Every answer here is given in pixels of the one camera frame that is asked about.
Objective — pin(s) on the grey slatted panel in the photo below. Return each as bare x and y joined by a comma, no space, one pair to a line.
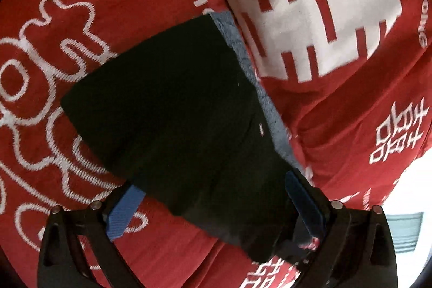
405,232

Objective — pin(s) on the black pants with blue trim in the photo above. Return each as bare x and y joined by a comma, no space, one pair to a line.
168,112

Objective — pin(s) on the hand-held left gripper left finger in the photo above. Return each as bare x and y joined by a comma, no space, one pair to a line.
125,212

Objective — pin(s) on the red printed bedsheet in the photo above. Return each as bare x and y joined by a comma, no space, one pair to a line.
111,4

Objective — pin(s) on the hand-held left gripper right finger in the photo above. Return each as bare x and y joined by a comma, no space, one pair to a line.
305,203

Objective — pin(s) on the red quilt with large print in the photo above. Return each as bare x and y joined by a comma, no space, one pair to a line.
337,4

